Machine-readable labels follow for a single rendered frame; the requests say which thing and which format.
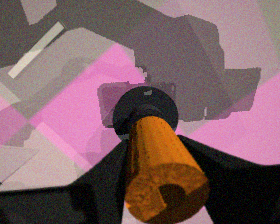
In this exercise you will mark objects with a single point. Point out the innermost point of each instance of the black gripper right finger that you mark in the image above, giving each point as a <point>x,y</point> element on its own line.
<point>241,192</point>

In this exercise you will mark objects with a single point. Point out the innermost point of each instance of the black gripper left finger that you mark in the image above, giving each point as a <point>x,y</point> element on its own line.
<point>96,197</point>

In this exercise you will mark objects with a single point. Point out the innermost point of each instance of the orange cylinder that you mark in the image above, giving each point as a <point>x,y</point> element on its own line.
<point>164,185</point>

